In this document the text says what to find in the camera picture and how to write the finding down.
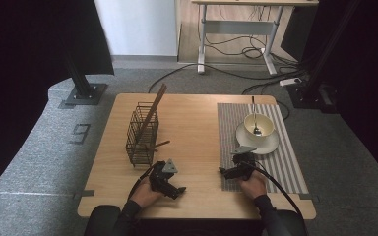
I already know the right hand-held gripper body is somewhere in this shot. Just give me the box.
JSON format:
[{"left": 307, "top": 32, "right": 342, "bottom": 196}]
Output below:
[{"left": 230, "top": 146, "right": 259, "bottom": 181}]

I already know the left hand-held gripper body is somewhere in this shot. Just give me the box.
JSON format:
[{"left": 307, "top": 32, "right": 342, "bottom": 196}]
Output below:
[{"left": 148, "top": 158, "right": 180, "bottom": 195}]

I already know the white plate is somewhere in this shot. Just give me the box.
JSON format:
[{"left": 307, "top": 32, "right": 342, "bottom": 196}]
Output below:
[{"left": 235, "top": 121, "right": 281, "bottom": 155}]

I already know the brown wire basket rack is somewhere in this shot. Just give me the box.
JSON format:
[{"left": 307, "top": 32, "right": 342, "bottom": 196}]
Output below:
[{"left": 125, "top": 101, "right": 160, "bottom": 168}]

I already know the person's left hand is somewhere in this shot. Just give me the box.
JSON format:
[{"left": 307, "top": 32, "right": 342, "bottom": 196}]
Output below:
[{"left": 129, "top": 178, "right": 165, "bottom": 209}]

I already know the person's right hand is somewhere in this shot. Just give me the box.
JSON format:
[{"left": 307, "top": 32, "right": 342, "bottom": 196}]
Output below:
[{"left": 237, "top": 170, "right": 269, "bottom": 201}]

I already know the grey striped placemat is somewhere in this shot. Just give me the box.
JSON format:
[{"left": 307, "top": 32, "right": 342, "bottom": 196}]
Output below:
[{"left": 217, "top": 102, "right": 309, "bottom": 195}]

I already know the white bowl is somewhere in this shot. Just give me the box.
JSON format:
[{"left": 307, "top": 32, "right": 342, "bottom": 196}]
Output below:
[{"left": 243, "top": 112, "right": 276, "bottom": 139}]

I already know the metal spoon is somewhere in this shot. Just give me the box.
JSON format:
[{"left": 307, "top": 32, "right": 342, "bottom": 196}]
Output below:
[{"left": 250, "top": 95, "right": 263, "bottom": 137}]

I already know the grey tape piece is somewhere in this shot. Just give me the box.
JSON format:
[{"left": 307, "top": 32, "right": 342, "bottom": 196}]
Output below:
[
  {"left": 73, "top": 189, "right": 95, "bottom": 201},
  {"left": 298, "top": 193, "right": 321, "bottom": 203}
]

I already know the person's lap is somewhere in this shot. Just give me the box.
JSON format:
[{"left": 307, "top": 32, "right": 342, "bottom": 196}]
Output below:
[{"left": 83, "top": 205, "right": 309, "bottom": 236}]

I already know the white power strip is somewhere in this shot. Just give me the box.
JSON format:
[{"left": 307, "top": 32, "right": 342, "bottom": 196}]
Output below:
[{"left": 279, "top": 77, "right": 303, "bottom": 88}]

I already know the black metal stand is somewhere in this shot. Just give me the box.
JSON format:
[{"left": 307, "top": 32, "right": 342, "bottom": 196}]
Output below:
[
  {"left": 286, "top": 0, "right": 362, "bottom": 114},
  {"left": 58, "top": 48, "right": 109, "bottom": 109}
]

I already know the white desk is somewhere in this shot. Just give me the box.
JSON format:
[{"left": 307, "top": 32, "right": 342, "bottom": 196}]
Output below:
[{"left": 190, "top": 0, "right": 320, "bottom": 76}]

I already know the black curtain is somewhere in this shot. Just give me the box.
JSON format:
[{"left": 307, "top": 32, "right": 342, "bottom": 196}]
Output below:
[
  {"left": 0, "top": 0, "right": 115, "bottom": 205},
  {"left": 280, "top": 0, "right": 378, "bottom": 181}
]

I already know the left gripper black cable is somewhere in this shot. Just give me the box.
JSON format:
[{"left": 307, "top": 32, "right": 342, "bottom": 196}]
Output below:
[{"left": 127, "top": 163, "right": 158, "bottom": 201}]

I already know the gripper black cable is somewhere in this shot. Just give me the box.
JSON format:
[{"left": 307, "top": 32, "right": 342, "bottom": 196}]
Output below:
[
  {"left": 127, "top": 163, "right": 158, "bottom": 201},
  {"left": 242, "top": 160, "right": 309, "bottom": 236}
]

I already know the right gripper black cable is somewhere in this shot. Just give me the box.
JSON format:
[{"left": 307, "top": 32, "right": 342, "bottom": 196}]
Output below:
[{"left": 242, "top": 160, "right": 309, "bottom": 236}]

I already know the long black floor cable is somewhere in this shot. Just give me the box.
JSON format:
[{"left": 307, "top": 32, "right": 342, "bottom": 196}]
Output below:
[{"left": 147, "top": 62, "right": 306, "bottom": 94}]

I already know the black cable bundle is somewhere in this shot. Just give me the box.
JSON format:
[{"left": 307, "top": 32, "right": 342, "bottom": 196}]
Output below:
[{"left": 205, "top": 33, "right": 296, "bottom": 67}]

